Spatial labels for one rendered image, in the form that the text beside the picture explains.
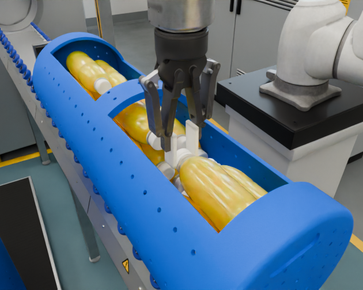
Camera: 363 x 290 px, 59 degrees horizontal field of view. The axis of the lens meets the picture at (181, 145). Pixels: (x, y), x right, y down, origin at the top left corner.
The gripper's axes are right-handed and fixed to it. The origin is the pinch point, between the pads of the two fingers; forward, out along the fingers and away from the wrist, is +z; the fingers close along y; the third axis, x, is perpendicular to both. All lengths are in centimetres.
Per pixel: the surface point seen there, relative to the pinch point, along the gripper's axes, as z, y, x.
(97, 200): 27.4, 10.6, -23.1
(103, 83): 2.4, 0.1, -35.7
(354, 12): 10, -148, -60
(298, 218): -3.8, -0.4, 24.2
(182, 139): 5.8, -5.7, -8.2
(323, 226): -1.6, -3.9, 25.7
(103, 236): 34.1, 12.6, -17.1
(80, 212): 80, 7, -74
